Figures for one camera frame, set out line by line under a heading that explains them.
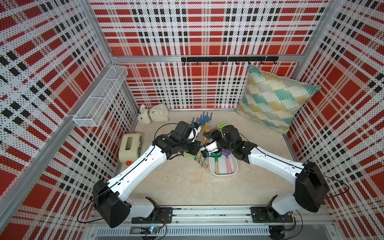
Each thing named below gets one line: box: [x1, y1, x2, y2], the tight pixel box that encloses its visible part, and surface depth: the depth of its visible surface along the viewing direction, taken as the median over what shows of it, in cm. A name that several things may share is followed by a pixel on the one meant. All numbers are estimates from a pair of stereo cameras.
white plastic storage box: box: [209, 156, 239, 176], surface depth 92 cm
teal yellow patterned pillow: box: [236, 64, 321, 135], surface depth 93 cm
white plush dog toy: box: [137, 103, 170, 124], surface depth 110 cm
